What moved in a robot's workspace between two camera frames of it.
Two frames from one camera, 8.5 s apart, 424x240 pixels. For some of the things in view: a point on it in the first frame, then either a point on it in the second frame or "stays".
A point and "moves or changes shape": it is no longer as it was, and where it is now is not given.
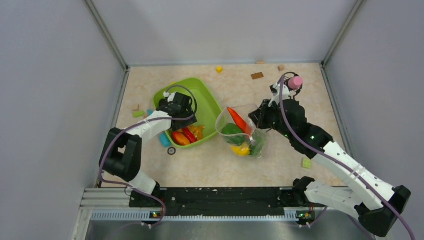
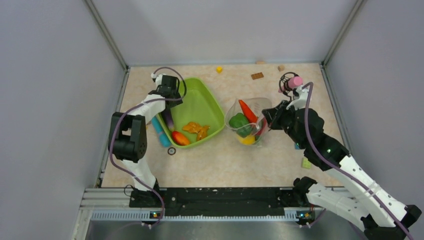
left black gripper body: x=184 y=122 -> x=175 y=103
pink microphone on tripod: x=294 y=83 stays
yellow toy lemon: x=242 y=150 -> x=250 y=139
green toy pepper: x=232 y=133 -> x=239 y=122
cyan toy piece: x=164 y=140 stays
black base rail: x=216 y=201 stays
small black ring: x=171 y=154 stays
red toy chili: x=190 y=136 moves or changes shape
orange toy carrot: x=241 y=123 -> x=251 y=116
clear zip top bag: x=235 y=126 moves or changes shape
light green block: x=306 y=163 stays
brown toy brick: x=257 y=75 stays
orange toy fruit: x=180 y=138 stays
